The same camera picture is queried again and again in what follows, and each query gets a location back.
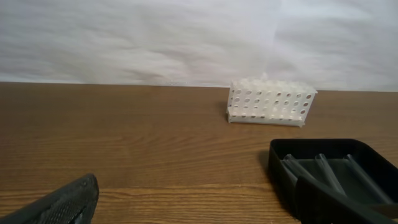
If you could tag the black tray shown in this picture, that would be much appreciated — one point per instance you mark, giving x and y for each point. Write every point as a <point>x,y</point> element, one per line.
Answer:
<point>323,147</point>

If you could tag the white test tube rack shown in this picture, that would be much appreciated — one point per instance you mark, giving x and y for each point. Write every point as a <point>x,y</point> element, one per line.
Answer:
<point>267,105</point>

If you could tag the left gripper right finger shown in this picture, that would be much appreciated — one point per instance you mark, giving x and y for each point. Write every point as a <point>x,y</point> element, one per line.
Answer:
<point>329,208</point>

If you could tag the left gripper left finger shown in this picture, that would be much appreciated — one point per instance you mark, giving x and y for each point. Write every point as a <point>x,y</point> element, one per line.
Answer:
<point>56,205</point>

